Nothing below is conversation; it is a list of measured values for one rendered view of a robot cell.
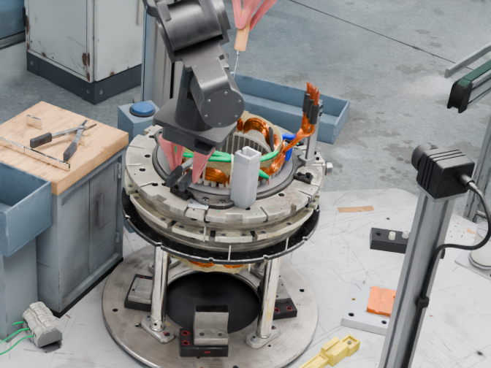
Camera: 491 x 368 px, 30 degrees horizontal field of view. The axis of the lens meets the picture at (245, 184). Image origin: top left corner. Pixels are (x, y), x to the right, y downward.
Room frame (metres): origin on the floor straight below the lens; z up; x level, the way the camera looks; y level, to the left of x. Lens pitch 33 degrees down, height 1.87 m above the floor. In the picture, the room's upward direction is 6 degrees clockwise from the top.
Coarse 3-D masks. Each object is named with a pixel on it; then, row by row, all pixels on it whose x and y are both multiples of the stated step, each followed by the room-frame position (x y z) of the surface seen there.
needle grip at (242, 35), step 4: (248, 24) 1.27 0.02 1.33; (244, 28) 1.27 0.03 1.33; (248, 28) 1.27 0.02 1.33; (240, 32) 1.27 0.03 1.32; (244, 32) 1.27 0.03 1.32; (236, 36) 1.27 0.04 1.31; (240, 36) 1.26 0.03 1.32; (244, 36) 1.26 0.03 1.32; (236, 40) 1.27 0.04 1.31; (240, 40) 1.26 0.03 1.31; (244, 40) 1.26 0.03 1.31; (236, 44) 1.26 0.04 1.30; (240, 44) 1.26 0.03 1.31; (244, 44) 1.26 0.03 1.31; (236, 48) 1.26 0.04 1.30; (240, 48) 1.26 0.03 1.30; (244, 48) 1.26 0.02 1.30
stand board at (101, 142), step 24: (24, 120) 1.37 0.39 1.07; (48, 120) 1.38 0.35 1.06; (72, 120) 1.39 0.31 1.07; (24, 144) 1.30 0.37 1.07; (48, 144) 1.31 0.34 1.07; (96, 144) 1.32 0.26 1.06; (120, 144) 1.35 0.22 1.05; (24, 168) 1.23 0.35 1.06; (48, 168) 1.23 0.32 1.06; (72, 168) 1.24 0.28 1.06
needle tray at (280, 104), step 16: (240, 80) 1.65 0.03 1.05; (256, 80) 1.64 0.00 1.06; (256, 96) 1.64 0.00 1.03; (272, 96) 1.63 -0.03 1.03; (288, 96) 1.62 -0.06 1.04; (320, 96) 1.61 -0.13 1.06; (256, 112) 1.53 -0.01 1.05; (272, 112) 1.52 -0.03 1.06; (288, 112) 1.51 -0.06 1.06; (336, 112) 1.60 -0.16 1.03; (288, 128) 1.51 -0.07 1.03; (320, 128) 1.50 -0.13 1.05; (336, 128) 1.49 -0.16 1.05; (304, 144) 1.60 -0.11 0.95
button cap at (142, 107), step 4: (136, 104) 1.52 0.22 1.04; (140, 104) 1.52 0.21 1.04; (144, 104) 1.52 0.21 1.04; (148, 104) 1.52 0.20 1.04; (132, 108) 1.50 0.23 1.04; (136, 108) 1.50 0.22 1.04; (140, 108) 1.50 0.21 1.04; (144, 108) 1.50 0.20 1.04; (148, 108) 1.51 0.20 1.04; (152, 108) 1.51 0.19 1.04; (136, 112) 1.50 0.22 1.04; (140, 112) 1.49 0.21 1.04; (144, 112) 1.50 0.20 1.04; (148, 112) 1.50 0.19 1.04
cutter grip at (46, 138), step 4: (48, 132) 1.29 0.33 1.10; (40, 136) 1.28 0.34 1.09; (44, 136) 1.28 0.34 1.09; (48, 136) 1.29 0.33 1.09; (32, 140) 1.26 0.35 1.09; (36, 140) 1.27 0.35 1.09; (40, 140) 1.28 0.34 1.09; (44, 140) 1.28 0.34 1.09; (48, 140) 1.29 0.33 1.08; (32, 144) 1.26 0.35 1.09; (36, 144) 1.27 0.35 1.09; (40, 144) 1.27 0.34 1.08; (44, 144) 1.28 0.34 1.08; (32, 148) 1.26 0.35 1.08
